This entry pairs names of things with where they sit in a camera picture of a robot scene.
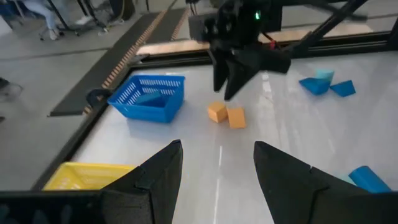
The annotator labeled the yellow plastic basket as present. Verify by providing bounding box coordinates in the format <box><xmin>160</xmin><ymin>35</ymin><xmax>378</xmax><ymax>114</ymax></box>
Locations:
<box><xmin>42</xmin><ymin>161</ymin><xmax>137</xmax><ymax>191</ymax></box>

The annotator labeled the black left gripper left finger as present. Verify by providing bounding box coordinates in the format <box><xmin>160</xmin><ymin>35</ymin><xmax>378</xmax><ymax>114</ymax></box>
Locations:
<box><xmin>99</xmin><ymin>139</ymin><xmax>184</xmax><ymax>224</ymax></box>

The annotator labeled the blue cylinder block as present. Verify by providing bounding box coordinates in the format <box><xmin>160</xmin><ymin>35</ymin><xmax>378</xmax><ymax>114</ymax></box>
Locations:
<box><xmin>348</xmin><ymin>166</ymin><xmax>392</xmax><ymax>194</ymax></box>

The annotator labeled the blue plastic basket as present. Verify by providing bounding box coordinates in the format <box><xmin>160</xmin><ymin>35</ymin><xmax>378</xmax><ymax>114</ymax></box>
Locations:
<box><xmin>107</xmin><ymin>74</ymin><xmax>186</xmax><ymax>124</ymax></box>

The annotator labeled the teal cylinder block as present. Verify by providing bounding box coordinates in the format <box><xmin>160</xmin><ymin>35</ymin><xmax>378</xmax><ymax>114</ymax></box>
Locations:
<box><xmin>314</xmin><ymin>68</ymin><xmax>335</xmax><ymax>83</ymax></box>

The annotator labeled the large blue block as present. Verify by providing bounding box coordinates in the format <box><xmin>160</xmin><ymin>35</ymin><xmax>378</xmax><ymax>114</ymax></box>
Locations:
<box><xmin>298</xmin><ymin>77</ymin><xmax>330</xmax><ymax>96</ymax></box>

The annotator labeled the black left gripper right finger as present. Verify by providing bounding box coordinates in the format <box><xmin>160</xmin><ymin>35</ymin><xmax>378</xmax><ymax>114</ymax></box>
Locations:
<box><xmin>253</xmin><ymin>141</ymin><xmax>374</xmax><ymax>224</ymax></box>

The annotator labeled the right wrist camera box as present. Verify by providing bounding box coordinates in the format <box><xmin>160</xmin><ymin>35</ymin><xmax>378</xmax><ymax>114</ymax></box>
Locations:
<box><xmin>188</xmin><ymin>14</ymin><xmax>218</xmax><ymax>43</ymax></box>

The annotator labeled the pale teal block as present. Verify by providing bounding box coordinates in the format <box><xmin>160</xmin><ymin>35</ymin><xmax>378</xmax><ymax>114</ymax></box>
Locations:
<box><xmin>338</xmin><ymin>173</ymin><xmax>355</xmax><ymax>185</ymax></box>

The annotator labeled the black clamp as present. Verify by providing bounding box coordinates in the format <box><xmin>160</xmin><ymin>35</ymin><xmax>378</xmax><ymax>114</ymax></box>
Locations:
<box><xmin>86</xmin><ymin>88</ymin><xmax>113</xmax><ymax>108</ymax></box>

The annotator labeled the orange cube block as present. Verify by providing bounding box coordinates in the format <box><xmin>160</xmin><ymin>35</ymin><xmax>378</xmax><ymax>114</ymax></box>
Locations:
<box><xmin>226</xmin><ymin>107</ymin><xmax>248</xmax><ymax>130</ymax></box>
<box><xmin>207</xmin><ymin>101</ymin><xmax>228</xmax><ymax>124</ymax></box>

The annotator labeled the black hazard-striped floor mat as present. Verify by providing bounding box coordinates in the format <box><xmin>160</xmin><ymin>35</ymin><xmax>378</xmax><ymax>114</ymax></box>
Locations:
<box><xmin>49</xmin><ymin>7</ymin><xmax>191</xmax><ymax>118</ymax></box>

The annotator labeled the person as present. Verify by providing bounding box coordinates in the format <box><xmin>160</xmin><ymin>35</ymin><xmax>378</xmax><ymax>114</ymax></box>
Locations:
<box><xmin>22</xmin><ymin>0</ymin><xmax>94</xmax><ymax>41</ymax></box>

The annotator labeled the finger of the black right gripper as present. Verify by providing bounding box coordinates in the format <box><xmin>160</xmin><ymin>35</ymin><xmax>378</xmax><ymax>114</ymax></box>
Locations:
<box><xmin>213</xmin><ymin>49</ymin><xmax>233</xmax><ymax>93</ymax></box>
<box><xmin>223</xmin><ymin>51</ymin><xmax>265</xmax><ymax>101</ymax></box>

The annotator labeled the flat blue block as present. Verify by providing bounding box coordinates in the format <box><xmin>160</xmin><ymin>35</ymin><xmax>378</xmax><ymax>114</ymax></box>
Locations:
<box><xmin>135</xmin><ymin>91</ymin><xmax>163</xmax><ymax>106</ymax></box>

